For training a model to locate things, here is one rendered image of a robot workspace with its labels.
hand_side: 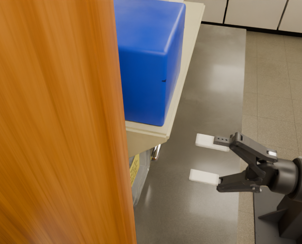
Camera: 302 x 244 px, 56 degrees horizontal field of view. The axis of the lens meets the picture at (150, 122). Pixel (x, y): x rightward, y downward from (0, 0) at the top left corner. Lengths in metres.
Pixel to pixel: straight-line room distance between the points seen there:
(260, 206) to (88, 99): 1.92
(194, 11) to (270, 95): 2.37
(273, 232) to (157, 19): 1.80
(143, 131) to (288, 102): 2.57
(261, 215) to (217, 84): 1.03
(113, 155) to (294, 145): 2.32
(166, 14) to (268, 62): 3.01
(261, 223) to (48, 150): 1.83
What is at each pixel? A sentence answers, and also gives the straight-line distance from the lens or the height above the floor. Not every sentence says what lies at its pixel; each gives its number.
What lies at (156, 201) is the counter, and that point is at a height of 0.94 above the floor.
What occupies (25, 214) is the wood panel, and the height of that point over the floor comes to 1.42.
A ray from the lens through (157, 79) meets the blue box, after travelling 0.25.
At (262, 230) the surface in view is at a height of 0.02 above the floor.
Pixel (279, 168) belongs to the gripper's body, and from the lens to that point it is 0.65.
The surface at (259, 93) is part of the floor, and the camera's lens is 2.83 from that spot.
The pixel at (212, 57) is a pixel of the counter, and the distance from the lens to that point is 1.45.
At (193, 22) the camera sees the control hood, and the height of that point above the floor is 1.51.
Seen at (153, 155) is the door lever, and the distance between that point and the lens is 0.65.
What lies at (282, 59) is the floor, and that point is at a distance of 3.39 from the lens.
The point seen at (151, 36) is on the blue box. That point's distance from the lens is 0.26.
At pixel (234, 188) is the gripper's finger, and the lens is 0.73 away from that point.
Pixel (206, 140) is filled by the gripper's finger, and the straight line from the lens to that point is 0.61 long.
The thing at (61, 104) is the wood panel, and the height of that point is 1.62.
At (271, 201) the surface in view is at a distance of 2.09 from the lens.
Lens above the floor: 1.73
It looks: 47 degrees down
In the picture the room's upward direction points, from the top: straight up
